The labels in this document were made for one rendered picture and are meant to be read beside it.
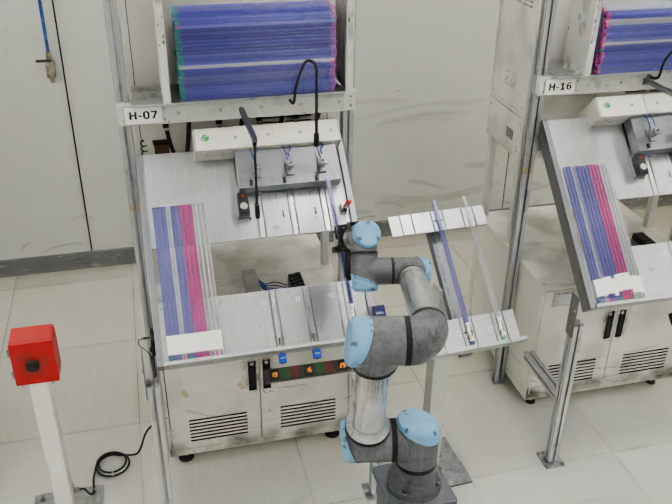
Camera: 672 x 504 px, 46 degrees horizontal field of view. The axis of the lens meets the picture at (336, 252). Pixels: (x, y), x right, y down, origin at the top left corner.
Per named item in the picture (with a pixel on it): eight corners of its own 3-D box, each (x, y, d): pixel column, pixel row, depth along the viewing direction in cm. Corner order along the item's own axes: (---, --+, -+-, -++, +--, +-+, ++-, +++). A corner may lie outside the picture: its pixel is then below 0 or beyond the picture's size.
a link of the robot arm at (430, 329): (462, 329, 177) (428, 245, 222) (413, 330, 176) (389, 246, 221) (459, 374, 181) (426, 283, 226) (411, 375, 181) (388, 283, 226)
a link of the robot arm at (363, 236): (355, 250, 214) (354, 218, 214) (345, 253, 224) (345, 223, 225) (383, 250, 215) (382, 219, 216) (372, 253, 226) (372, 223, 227)
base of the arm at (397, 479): (449, 496, 218) (452, 470, 213) (398, 508, 214) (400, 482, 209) (428, 459, 230) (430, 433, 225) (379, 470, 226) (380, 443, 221)
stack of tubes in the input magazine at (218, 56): (337, 91, 259) (338, 7, 246) (179, 102, 248) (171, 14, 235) (328, 80, 270) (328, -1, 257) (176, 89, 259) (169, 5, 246)
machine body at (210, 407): (350, 440, 316) (353, 310, 286) (171, 470, 301) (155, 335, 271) (314, 347, 371) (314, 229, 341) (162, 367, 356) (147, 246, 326)
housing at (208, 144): (334, 157, 280) (341, 139, 267) (194, 169, 269) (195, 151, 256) (330, 137, 282) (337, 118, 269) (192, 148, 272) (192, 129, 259)
